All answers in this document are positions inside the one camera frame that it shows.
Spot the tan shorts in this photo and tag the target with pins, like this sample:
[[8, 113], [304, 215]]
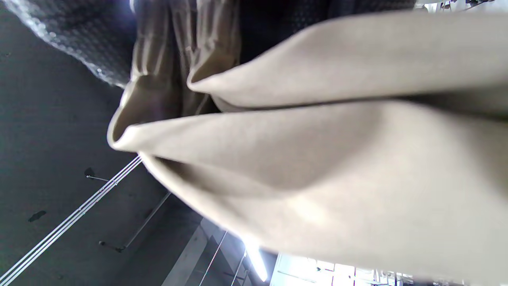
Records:
[[317, 159]]

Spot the person's right hand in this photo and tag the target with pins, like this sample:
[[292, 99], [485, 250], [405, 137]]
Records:
[[79, 35]]

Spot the ceiling light bars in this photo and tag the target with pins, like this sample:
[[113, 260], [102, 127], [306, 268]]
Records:
[[256, 258]]

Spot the white ceiling rail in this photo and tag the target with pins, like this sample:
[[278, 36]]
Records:
[[71, 220]]

